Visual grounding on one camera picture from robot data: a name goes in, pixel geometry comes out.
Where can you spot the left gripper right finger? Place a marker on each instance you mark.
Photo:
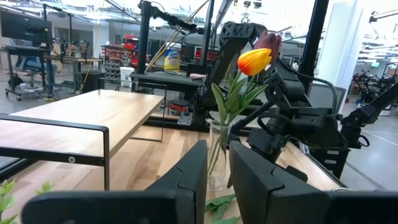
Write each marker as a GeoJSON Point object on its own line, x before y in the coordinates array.
{"type": "Point", "coordinates": [264, 196]}

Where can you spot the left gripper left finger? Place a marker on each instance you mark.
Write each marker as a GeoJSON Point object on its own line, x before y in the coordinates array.
{"type": "Point", "coordinates": [174, 202]}

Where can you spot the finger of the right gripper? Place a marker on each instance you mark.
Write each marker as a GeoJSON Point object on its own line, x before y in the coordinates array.
{"type": "Point", "coordinates": [253, 117]}
{"type": "Point", "coordinates": [270, 147]}

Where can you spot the clear glass vase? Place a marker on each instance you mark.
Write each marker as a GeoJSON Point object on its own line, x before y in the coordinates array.
{"type": "Point", "coordinates": [217, 168]}

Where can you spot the orange yellow tulip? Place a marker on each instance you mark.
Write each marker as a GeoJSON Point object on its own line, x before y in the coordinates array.
{"type": "Point", "coordinates": [253, 62]}

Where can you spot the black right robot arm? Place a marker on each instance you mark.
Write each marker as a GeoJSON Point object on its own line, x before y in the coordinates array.
{"type": "Point", "coordinates": [233, 37]}

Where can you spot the black slanted bar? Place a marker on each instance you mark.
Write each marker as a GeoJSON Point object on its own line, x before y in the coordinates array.
{"type": "Point", "coordinates": [373, 109]}

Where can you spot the dark side desk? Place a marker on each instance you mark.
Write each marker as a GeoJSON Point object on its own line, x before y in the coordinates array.
{"type": "Point", "coordinates": [168, 79]}

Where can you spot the yellow wipes canister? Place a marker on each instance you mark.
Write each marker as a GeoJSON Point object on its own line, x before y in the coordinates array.
{"type": "Point", "coordinates": [172, 59]}

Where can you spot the white bin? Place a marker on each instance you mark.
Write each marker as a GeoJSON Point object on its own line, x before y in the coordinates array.
{"type": "Point", "coordinates": [126, 76]}

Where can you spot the black pole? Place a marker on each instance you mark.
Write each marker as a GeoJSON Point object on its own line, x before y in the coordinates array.
{"type": "Point", "coordinates": [144, 37]}

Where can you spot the red parts rack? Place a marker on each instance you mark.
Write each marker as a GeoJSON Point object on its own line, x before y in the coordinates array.
{"type": "Point", "coordinates": [124, 46]}

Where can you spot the black monitor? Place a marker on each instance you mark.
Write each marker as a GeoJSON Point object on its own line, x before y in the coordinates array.
{"type": "Point", "coordinates": [25, 28]}

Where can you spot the black aluminium table frame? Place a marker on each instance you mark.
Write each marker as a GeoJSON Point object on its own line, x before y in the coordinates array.
{"type": "Point", "coordinates": [168, 122]}

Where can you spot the black vertical post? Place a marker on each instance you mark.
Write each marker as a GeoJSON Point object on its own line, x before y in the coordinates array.
{"type": "Point", "coordinates": [314, 37]}

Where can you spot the wooden shelf with black frame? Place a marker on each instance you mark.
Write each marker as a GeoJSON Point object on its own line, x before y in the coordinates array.
{"type": "Point", "coordinates": [77, 118]}

